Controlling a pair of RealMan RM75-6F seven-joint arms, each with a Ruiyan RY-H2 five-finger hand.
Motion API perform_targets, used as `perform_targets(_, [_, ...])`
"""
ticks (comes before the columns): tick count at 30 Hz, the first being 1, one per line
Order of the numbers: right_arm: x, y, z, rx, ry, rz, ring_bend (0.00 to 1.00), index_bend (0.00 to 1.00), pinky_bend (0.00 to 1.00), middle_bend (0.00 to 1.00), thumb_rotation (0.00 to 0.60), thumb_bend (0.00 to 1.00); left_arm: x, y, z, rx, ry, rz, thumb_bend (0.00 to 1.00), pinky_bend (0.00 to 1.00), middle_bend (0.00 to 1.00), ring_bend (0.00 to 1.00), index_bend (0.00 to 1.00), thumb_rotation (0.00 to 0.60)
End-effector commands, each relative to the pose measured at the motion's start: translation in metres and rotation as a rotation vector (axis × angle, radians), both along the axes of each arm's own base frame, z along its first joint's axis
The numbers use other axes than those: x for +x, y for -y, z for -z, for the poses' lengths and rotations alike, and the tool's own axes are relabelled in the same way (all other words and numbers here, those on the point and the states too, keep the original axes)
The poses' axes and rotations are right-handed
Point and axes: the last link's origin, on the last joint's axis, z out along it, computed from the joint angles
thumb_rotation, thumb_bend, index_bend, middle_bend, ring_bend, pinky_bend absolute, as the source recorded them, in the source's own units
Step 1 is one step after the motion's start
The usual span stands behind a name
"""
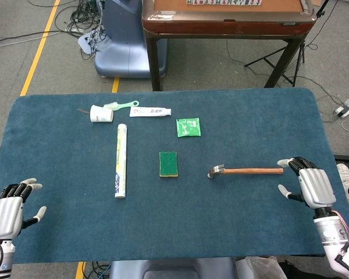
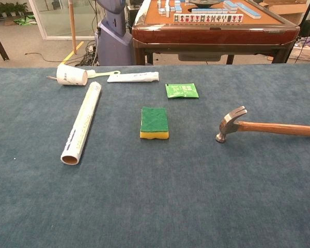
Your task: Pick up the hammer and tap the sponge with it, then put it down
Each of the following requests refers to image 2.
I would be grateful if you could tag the blue backed mahjong tile row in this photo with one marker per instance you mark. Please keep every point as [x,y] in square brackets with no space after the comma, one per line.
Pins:
[168,7]
[248,11]
[209,11]
[230,5]

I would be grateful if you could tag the white framed glass partition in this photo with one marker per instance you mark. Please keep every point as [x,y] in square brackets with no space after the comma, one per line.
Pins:
[38,20]

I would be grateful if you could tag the long white cardboard tube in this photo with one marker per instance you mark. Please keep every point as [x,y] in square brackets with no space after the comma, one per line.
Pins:
[82,121]

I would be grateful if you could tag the green and yellow sponge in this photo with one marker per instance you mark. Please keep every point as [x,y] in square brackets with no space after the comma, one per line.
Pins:
[154,120]

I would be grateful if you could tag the wooden pole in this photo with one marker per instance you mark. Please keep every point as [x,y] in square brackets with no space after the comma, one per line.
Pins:
[72,25]

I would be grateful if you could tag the green potted plants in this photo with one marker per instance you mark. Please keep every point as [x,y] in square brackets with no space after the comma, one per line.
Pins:
[7,9]

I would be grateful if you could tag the green bag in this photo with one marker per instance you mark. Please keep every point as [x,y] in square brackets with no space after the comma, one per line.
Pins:
[27,20]

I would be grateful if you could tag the green foil packet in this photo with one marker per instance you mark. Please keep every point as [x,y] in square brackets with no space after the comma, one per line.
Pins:
[182,91]

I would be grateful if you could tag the white paper cup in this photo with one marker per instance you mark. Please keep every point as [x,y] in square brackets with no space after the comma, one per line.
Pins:
[71,75]

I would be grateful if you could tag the white plastic basket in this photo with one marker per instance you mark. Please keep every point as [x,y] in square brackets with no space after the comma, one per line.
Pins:
[303,54]

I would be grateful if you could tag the cardboard box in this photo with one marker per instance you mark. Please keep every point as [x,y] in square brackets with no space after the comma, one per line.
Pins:
[286,10]

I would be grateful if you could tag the brown mahjong table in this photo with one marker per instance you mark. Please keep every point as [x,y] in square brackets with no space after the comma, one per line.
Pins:
[209,34]

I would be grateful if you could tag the light green toothbrush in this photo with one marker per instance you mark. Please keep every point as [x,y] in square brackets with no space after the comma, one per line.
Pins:
[103,74]

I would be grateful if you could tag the white toothpaste tube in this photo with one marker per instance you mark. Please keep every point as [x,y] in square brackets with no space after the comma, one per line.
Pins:
[134,77]

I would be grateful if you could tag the blue table cloth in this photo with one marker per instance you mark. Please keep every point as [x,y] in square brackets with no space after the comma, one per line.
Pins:
[196,193]

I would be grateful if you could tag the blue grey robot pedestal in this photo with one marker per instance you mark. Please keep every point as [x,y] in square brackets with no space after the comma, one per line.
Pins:
[113,44]

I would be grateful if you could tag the white mahjong tile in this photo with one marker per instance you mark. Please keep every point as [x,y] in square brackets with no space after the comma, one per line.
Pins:
[182,18]
[224,18]
[229,18]
[203,18]
[192,18]
[198,18]
[214,18]
[240,18]
[219,18]
[235,18]
[176,18]
[208,18]
[187,18]

